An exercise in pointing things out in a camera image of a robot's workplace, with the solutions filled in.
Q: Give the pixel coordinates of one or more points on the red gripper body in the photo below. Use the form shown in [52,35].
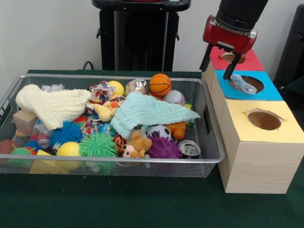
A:
[228,39]

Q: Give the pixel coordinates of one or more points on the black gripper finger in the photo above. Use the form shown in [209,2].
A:
[232,69]
[206,59]

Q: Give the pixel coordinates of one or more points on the clear plastic bottle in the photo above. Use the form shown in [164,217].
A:
[242,84]

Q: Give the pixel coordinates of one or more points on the mint green knitted cloth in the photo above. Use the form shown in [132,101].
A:
[152,111]

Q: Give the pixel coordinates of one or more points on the cream knitted cloth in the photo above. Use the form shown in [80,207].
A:
[52,104]

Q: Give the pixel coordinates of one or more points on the wooden three-hole box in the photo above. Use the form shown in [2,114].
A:
[256,166]

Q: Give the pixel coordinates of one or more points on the silver mesh bin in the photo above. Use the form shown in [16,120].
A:
[178,169]

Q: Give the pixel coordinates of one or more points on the white toy baseball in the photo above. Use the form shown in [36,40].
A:
[174,97]

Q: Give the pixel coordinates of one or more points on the orange toy basketball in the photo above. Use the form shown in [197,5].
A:
[160,85]

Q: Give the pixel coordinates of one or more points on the black stand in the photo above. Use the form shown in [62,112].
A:
[292,47]

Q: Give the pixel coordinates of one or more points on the dark green side-table cloth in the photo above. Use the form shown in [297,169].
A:
[297,86]

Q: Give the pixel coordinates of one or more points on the toy soccer ball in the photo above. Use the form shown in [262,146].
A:
[160,131]

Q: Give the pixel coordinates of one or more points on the silver drink can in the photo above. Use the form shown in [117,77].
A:
[190,149]

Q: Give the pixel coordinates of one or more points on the purple spiky ball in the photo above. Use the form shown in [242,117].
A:
[164,148]

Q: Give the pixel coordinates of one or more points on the brown teddy bear plush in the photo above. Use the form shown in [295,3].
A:
[137,145]

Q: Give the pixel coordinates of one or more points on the yellow plush duck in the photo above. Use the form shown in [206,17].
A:
[104,111]

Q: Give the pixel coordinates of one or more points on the green koosh ball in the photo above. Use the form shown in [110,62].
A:
[98,145]

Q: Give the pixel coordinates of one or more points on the dark green table cloth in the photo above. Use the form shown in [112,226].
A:
[142,204]

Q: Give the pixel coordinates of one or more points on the blue koosh ball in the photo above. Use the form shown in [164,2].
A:
[65,133]

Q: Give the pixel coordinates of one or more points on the yellow smooth ball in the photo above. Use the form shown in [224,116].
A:
[68,149]

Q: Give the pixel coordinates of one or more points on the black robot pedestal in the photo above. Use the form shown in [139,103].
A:
[133,35]

